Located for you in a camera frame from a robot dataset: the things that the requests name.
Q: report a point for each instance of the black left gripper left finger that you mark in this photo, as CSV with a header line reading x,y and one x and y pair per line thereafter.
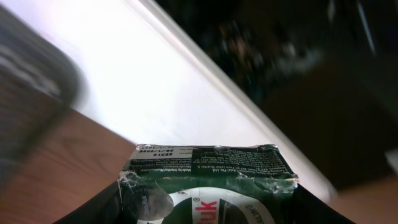
x,y
103,208

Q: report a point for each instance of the grey plastic mesh basket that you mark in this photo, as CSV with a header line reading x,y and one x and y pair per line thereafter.
x,y
39,83

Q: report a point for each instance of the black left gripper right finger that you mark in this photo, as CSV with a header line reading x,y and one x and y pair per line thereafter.
x,y
305,208

